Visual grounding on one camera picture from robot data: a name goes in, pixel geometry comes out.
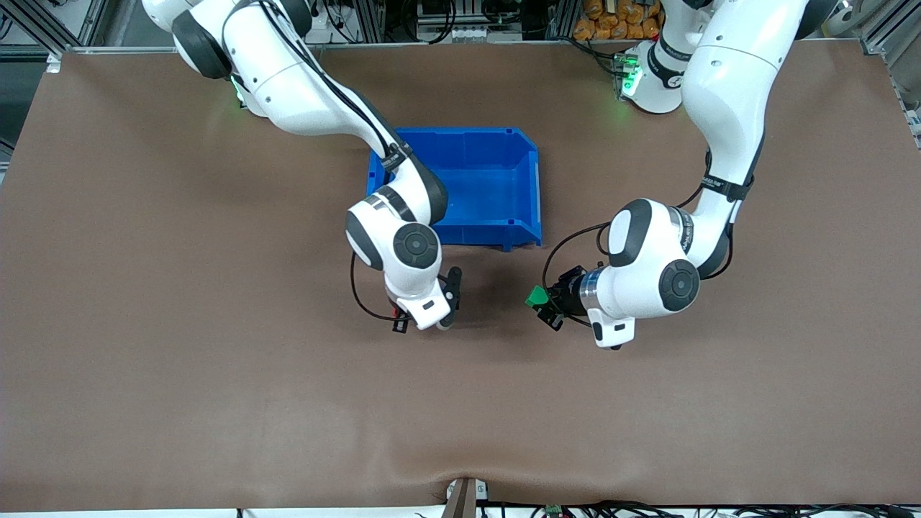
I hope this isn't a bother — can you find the brown table mat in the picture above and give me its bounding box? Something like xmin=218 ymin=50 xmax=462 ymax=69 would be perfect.
xmin=0 ymin=40 xmax=921 ymax=513

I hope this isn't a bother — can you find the blue plastic storage bin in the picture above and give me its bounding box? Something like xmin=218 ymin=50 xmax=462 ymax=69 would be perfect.
xmin=366 ymin=127 xmax=543 ymax=253

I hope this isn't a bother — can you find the orange packaged items heap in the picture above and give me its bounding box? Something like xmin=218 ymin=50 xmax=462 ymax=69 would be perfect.
xmin=573 ymin=0 xmax=666 ymax=41

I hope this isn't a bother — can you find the white connector block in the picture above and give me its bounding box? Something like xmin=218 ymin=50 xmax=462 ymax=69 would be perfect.
xmin=437 ymin=25 xmax=499 ymax=42

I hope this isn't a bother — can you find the white power strip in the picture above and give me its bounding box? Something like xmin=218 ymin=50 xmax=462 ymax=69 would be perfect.
xmin=313 ymin=0 xmax=348 ymax=31

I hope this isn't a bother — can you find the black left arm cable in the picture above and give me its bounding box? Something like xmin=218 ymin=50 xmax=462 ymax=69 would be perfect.
xmin=542 ymin=147 xmax=735 ymax=288

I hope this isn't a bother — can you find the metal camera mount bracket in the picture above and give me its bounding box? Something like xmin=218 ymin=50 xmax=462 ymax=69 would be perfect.
xmin=445 ymin=477 xmax=490 ymax=518

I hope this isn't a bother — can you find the black cable bundle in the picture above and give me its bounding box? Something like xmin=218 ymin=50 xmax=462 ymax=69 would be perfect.
xmin=478 ymin=499 xmax=921 ymax=518

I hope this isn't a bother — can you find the aluminium table edge rail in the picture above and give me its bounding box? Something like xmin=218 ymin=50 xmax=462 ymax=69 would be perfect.
xmin=61 ymin=37 xmax=864 ymax=55

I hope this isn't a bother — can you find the aluminium frame post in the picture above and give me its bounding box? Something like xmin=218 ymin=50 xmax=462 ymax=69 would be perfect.
xmin=860 ymin=0 xmax=921 ymax=148

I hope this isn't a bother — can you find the aluminium frame strut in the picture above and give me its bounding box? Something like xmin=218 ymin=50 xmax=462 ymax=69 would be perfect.
xmin=0 ymin=0 xmax=80 ymax=73

